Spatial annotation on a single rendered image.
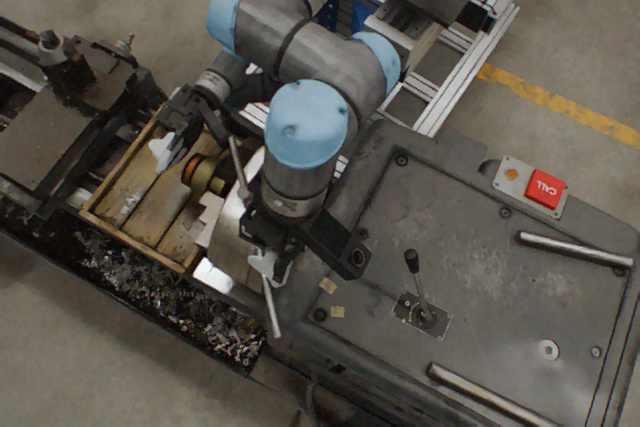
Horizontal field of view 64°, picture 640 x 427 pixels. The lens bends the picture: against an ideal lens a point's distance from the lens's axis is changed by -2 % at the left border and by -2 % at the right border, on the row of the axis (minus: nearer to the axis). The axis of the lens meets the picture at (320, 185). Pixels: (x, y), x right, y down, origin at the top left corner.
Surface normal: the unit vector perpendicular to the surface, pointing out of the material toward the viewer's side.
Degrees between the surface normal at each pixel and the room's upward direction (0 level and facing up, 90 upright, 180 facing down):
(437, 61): 0
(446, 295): 0
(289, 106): 10
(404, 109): 0
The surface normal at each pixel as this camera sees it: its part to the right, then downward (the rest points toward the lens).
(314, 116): 0.15, -0.51
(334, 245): 0.57, -0.27
